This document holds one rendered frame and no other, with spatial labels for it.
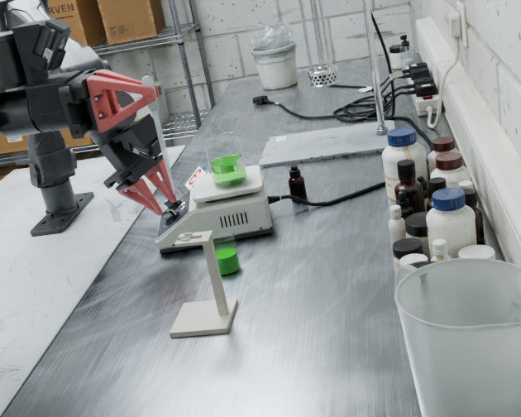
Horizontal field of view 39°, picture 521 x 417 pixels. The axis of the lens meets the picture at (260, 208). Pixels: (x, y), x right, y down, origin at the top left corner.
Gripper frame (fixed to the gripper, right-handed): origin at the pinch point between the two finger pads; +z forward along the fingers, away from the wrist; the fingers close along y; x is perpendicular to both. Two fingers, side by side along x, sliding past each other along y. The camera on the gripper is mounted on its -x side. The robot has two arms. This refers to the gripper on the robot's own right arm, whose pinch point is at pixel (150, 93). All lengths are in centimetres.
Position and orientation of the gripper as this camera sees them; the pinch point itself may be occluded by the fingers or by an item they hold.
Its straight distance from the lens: 91.6
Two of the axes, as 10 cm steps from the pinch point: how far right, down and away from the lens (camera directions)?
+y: 1.3, -3.9, 9.1
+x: 1.8, 9.2, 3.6
